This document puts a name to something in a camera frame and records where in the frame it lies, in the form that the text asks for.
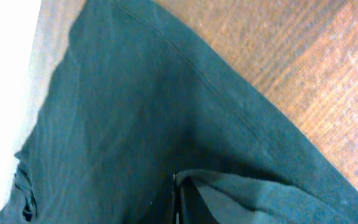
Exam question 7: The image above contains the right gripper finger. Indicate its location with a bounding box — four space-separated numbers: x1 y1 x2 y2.
171 173 188 224

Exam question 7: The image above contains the dark green t-shirt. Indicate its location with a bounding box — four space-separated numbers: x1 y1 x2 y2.
0 1 358 223

